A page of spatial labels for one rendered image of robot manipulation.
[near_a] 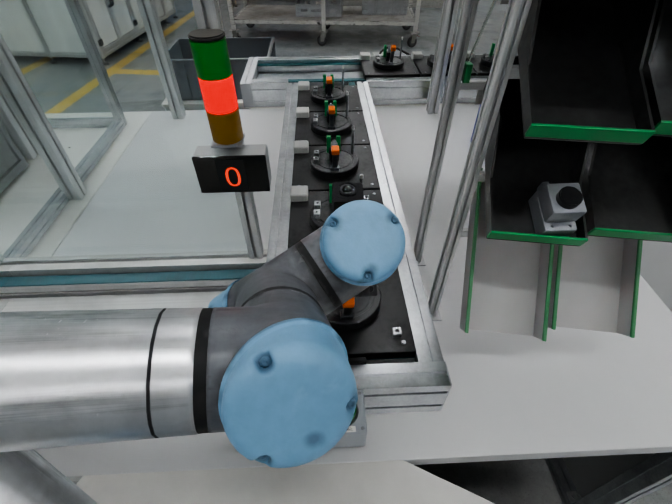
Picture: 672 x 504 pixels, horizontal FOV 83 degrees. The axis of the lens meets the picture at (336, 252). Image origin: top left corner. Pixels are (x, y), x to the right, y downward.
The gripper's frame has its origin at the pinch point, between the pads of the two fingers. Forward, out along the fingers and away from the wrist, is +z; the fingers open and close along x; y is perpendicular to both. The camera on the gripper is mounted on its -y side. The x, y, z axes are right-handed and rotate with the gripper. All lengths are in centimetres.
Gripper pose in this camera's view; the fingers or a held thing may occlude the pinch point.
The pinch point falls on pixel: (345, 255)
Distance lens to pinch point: 67.7
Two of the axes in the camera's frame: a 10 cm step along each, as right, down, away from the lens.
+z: -0.2, 1.1, 9.9
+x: 10.0, -0.3, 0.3
